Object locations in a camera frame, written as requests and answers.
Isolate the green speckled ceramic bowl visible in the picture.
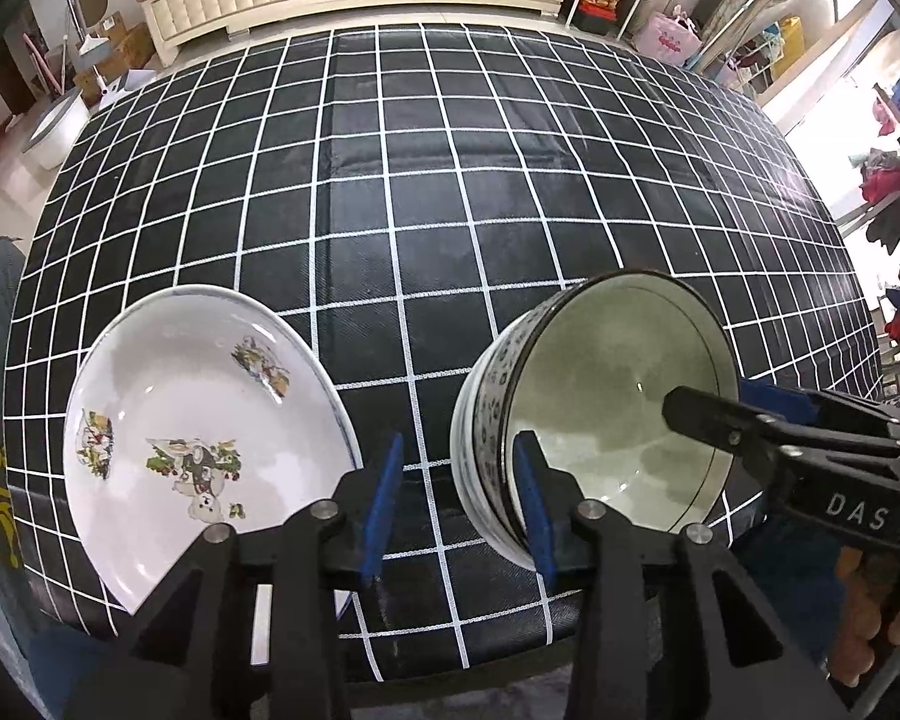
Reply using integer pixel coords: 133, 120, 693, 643
473, 270, 740, 556

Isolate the person's right hand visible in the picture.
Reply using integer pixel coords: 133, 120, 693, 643
827, 546, 900, 688

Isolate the black white grid tablecloth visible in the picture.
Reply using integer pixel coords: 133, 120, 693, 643
4, 23, 880, 681

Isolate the white cardboard box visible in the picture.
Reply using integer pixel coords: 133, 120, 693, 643
98, 70, 155, 110

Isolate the white cartoon print plate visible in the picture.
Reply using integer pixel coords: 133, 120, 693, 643
63, 284, 362, 613

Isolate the white ceramic bowl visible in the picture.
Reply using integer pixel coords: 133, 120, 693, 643
450, 351, 535, 572

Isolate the pink storage bag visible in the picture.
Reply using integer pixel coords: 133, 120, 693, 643
632, 5, 702, 67

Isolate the round grey white stool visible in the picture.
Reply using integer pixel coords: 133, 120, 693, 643
22, 88, 91, 171

